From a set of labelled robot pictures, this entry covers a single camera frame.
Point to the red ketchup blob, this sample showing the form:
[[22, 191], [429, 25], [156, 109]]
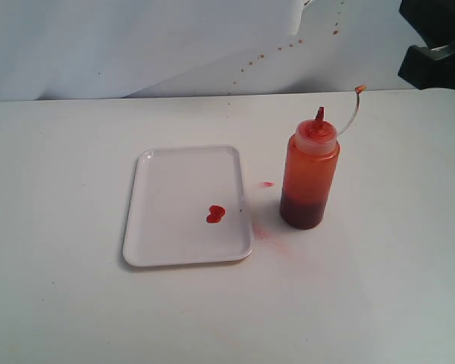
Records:
[[216, 213]]

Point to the ketchup squeeze bottle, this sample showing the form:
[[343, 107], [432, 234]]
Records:
[[311, 161]]

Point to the white rectangular plastic tray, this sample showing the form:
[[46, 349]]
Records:
[[172, 191]]

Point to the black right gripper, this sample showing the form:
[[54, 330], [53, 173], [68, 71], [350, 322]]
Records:
[[434, 21]]

